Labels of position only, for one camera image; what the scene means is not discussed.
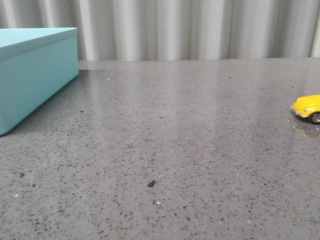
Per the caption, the light blue storage box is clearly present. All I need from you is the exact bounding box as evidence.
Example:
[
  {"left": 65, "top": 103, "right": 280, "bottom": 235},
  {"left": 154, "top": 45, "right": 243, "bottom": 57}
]
[{"left": 0, "top": 27, "right": 79, "bottom": 135}]

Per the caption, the white pleated curtain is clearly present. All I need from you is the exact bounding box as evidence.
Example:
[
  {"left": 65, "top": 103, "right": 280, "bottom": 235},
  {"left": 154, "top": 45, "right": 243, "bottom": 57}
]
[{"left": 0, "top": 0, "right": 320, "bottom": 61}]

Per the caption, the small black debris piece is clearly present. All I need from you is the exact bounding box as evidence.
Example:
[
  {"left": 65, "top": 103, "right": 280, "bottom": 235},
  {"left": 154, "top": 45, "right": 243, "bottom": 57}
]
[{"left": 147, "top": 180, "right": 156, "bottom": 188}]

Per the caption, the yellow toy beetle car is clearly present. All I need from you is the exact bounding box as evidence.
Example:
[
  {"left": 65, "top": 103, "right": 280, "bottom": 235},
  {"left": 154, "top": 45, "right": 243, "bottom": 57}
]
[{"left": 290, "top": 94, "right": 320, "bottom": 125}]

